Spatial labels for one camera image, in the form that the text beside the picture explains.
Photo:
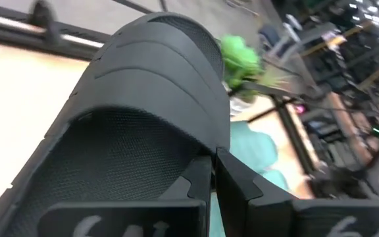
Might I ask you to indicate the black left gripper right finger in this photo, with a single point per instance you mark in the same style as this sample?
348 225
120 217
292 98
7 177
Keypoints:
262 214

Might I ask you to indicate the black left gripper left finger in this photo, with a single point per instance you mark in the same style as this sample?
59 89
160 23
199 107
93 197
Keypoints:
176 214

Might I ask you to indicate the black rubber slide sandal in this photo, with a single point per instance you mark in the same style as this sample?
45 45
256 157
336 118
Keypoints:
150 66

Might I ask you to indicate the green succulent in white pot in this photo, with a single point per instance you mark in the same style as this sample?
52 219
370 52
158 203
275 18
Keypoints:
239 59

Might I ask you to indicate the office chair with grey base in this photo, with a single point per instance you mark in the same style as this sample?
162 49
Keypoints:
271 34

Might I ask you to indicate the storage rack with wooden shelves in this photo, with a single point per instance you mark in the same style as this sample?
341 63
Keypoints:
357 39

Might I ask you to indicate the black metal table frame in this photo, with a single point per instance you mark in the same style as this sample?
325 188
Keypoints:
28 41

